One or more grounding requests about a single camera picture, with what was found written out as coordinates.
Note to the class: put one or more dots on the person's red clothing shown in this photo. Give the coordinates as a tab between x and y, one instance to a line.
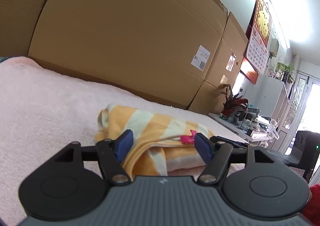
313	206

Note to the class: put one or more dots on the large cardboard box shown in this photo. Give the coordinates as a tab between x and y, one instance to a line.
125	35

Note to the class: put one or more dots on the wall calendar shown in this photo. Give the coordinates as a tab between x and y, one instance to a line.
260	33

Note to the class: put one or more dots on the glass door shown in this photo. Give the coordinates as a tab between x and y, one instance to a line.
305	108

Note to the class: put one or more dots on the beige wall box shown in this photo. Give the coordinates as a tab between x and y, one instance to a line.
274	47

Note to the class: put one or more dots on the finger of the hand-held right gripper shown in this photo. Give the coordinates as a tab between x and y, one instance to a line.
230	140

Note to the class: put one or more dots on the small framed window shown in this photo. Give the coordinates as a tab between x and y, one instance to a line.
241	85

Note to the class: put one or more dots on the white shelf cabinet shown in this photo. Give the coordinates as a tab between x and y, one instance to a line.
278	100

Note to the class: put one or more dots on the taped cardboard box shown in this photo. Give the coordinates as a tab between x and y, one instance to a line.
232	43

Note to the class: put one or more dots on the clear plastic bags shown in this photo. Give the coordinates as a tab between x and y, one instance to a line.
273	128

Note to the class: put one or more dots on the green potted plants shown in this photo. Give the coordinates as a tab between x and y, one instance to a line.
285	70

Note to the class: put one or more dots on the cardboard box with small label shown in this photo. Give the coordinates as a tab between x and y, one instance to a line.
17	15

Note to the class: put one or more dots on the orange white striped shirt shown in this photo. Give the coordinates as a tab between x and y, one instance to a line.
155	125

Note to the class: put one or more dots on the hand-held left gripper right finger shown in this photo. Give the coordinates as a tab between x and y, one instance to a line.
202	149

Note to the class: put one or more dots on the white side table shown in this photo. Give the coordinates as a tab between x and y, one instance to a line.
225	122

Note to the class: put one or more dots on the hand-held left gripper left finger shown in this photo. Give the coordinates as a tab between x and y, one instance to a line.
125	144

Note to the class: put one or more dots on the red leaf potted plant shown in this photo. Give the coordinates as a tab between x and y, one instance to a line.
233	105

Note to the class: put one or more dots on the grey sealing machine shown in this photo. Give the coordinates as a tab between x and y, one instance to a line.
247	118

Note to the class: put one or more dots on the pink towel blanket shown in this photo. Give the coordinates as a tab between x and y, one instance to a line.
50	105

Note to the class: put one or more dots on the white shipping label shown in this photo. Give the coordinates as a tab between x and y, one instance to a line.
200	57

